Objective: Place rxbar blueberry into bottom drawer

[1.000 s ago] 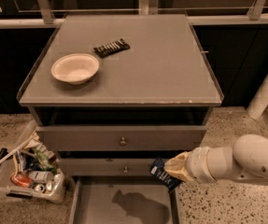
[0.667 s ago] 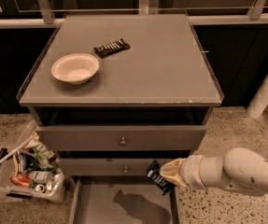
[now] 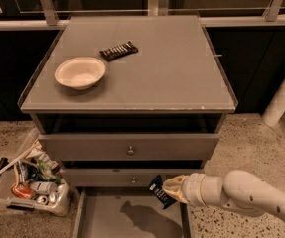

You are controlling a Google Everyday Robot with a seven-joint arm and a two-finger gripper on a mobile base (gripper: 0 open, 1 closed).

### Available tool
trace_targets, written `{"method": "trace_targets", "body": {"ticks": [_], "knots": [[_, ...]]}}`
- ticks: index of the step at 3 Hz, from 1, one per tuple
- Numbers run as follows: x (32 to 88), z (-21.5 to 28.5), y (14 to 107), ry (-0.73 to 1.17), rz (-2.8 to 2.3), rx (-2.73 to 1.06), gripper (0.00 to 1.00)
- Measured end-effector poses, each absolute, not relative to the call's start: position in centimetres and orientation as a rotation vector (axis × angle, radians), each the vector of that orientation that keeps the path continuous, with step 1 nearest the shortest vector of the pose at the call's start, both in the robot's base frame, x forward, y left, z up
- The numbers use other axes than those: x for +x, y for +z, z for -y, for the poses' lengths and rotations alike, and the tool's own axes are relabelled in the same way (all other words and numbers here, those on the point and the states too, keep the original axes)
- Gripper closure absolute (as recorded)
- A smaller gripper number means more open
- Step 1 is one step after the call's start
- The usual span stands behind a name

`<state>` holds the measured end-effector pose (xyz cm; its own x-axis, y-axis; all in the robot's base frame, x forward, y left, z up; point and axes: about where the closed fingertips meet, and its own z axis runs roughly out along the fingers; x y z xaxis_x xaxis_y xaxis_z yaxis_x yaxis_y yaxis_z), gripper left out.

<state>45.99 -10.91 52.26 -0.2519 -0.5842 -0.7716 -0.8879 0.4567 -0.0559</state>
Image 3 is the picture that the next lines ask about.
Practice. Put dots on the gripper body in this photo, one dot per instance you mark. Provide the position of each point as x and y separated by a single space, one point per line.
193 188

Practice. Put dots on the blue rxbar blueberry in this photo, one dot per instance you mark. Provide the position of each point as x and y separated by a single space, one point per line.
156 187

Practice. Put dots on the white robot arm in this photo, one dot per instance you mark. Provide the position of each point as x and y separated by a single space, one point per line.
238 191

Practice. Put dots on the grey open bottom drawer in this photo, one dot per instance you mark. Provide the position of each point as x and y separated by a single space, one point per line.
129 213

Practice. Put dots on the grey drawer cabinet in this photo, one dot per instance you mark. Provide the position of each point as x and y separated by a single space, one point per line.
173 85

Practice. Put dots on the grey middle drawer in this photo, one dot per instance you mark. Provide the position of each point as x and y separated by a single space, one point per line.
119 177

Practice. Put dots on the grey top drawer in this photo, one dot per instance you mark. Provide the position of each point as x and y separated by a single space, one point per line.
129 147

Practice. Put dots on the green snack bag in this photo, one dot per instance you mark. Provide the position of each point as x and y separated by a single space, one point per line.
50 170

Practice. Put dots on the silver can top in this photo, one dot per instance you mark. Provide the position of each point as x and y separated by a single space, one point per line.
42 199

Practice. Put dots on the white soda can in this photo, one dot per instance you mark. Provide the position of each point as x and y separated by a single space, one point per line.
43 187

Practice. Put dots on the clear plastic bin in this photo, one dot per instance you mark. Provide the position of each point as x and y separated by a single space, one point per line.
33 181

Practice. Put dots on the white stick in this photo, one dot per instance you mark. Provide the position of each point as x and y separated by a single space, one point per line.
22 156

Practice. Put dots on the dark brown snack bar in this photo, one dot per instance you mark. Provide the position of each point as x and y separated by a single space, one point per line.
119 51

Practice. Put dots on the white paper bowl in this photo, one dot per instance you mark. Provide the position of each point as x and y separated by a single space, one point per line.
80 73

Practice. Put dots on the red soda can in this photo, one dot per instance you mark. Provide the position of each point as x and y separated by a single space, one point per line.
22 191

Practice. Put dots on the white diagonal post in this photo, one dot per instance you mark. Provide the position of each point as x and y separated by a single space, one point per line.
276 107

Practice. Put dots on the metal window frame rail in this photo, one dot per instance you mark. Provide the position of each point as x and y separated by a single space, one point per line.
19 15

